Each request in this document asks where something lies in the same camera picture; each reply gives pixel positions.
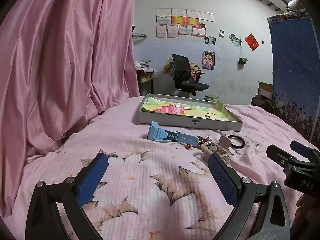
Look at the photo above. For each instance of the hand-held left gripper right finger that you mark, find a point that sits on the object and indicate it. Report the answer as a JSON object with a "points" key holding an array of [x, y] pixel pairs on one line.
{"points": [[222, 177]]}

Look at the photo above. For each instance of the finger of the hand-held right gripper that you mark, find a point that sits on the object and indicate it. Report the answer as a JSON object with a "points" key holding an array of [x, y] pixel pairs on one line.
{"points": [[277, 153], [301, 147]]}

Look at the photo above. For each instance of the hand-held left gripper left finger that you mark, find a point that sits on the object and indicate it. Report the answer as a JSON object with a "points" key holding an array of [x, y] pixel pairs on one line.
{"points": [[92, 178]]}

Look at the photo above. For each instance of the beige hair claw clip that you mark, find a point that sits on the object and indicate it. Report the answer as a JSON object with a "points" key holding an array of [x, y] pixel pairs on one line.
{"points": [[215, 150]]}

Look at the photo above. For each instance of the grey cardboard tray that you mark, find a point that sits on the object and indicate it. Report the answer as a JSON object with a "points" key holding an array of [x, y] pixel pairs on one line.
{"points": [[190, 123]]}

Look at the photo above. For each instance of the light blue watch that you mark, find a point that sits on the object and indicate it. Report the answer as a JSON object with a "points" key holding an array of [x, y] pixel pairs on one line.
{"points": [[160, 133]]}

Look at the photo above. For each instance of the person's right hand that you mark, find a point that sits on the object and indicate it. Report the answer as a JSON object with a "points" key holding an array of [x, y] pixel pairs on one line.
{"points": [[306, 212]]}

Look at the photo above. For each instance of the pink floral blanket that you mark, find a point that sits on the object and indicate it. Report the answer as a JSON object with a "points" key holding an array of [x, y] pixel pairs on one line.
{"points": [[155, 180]]}

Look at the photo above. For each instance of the brown cardboard box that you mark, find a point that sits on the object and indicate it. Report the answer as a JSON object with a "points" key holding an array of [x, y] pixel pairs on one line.
{"points": [[265, 90]]}

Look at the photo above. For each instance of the blue dotted hanging cloth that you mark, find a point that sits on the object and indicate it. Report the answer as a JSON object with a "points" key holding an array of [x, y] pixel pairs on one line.
{"points": [[295, 67]]}

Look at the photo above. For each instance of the green box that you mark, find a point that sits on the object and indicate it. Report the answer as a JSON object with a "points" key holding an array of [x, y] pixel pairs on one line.
{"points": [[211, 98]]}

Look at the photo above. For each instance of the colourful printed cloth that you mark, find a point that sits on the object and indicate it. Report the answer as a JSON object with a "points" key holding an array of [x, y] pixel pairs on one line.
{"points": [[175, 108]]}

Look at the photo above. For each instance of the green hanging pouch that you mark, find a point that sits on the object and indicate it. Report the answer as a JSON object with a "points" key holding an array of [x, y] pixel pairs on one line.
{"points": [[242, 60]]}

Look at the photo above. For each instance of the pink satin curtain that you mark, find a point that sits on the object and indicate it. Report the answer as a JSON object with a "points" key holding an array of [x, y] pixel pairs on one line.
{"points": [[65, 67]]}

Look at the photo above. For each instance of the wooden side desk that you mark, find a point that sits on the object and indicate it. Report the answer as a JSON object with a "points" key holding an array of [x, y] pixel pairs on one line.
{"points": [[145, 76]]}

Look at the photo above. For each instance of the black office chair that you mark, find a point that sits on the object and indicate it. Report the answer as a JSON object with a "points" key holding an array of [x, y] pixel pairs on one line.
{"points": [[183, 66]]}

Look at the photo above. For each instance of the orange cartoon wall poster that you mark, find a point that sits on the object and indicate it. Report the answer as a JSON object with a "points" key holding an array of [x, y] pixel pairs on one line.
{"points": [[195, 70]]}

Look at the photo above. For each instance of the red wall card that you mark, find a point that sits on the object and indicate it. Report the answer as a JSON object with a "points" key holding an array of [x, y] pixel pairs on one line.
{"points": [[251, 41]]}

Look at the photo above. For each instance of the cartoon figure wall poster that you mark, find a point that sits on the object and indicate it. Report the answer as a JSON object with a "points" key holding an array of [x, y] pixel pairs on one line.
{"points": [[208, 60]]}

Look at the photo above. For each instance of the green wall photo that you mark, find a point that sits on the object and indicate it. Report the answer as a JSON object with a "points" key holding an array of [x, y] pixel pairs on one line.
{"points": [[235, 40]]}

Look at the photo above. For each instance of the yellow red wall poster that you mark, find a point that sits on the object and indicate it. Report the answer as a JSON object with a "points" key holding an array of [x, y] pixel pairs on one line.
{"points": [[168, 66]]}

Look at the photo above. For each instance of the pair of small wall photos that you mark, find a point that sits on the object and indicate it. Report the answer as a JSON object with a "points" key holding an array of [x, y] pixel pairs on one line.
{"points": [[209, 40]]}

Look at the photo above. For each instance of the small dark wall photo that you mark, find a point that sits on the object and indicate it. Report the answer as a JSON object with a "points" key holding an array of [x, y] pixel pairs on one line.
{"points": [[222, 33]]}

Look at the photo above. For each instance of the group of wall certificates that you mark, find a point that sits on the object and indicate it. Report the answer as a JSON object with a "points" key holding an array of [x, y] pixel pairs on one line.
{"points": [[185, 22]]}

